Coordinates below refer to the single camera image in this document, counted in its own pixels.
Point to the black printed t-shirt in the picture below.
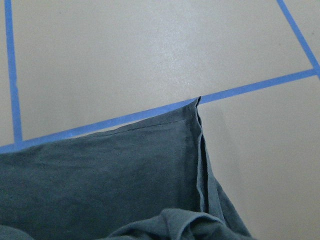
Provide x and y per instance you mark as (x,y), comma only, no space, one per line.
(149,180)

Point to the brown table mat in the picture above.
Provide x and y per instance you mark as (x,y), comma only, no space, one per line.
(73,67)

